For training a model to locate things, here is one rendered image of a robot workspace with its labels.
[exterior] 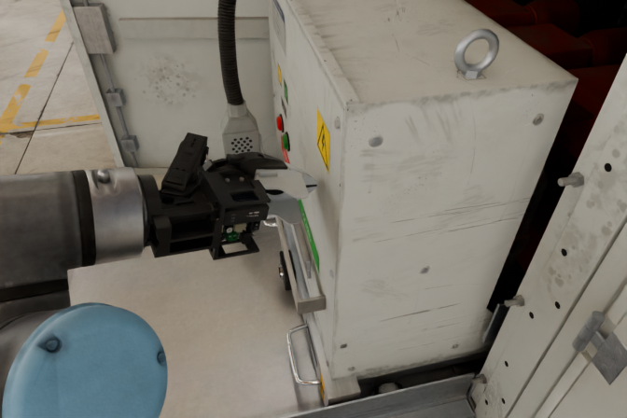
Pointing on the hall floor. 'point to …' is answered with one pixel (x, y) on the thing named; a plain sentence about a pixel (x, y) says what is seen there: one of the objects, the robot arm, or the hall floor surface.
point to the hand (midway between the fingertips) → (304, 181)
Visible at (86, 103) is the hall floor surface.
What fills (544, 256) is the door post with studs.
